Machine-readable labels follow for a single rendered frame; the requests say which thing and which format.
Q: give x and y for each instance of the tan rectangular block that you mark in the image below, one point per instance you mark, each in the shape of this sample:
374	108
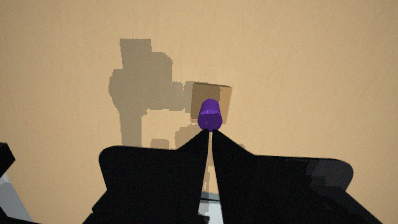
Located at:
204	91

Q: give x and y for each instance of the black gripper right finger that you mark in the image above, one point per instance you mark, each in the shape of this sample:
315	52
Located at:
241	176

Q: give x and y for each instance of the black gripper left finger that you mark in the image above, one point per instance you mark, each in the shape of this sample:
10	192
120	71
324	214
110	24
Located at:
181	170

